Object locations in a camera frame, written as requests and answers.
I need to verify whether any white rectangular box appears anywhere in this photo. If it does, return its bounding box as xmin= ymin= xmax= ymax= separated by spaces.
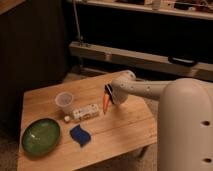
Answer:
xmin=72 ymin=104 xmax=99 ymax=121

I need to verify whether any green bowl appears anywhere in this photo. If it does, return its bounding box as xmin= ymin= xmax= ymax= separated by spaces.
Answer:
xmin=21 ymin=118 xmax=61 ymax=157

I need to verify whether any wooden table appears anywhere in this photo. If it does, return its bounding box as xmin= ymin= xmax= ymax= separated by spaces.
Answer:
xmin=17 ymin=72 xmax=157 ymax=171

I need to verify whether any orange toy carrot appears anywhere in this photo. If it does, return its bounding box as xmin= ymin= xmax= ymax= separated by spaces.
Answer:
xmin=103 ymin=94 xmax=110 ymax=114

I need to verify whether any blue sponge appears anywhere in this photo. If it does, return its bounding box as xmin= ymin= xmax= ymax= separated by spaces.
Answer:
xmin=70 ymin=125 xmax=91 ymax=147

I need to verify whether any metal rail shelf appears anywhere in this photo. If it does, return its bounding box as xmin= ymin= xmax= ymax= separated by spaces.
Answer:
xmin=69 ymin=41 xmax=213 ymax=81

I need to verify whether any clear plastic cup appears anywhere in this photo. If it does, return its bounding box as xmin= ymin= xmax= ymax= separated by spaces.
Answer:
xmin=55 ymin=92 xmax=74 ymax=114

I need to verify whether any black handle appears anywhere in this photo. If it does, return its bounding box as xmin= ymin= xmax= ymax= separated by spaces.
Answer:
xmin=168 ymin=57 xmax=198 ymax=67

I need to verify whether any metal pole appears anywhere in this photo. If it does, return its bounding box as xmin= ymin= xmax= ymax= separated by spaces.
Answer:
xmin=72 ymin=0 xmax=83 ymax=46

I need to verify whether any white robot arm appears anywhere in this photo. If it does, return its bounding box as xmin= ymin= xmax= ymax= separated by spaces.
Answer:
xmin=111 ymin=70 xmax=213 ymax=171

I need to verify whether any small white cap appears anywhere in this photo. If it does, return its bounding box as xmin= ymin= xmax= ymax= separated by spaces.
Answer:
xmin=64 ymin=116 xmax=71 ymax=122

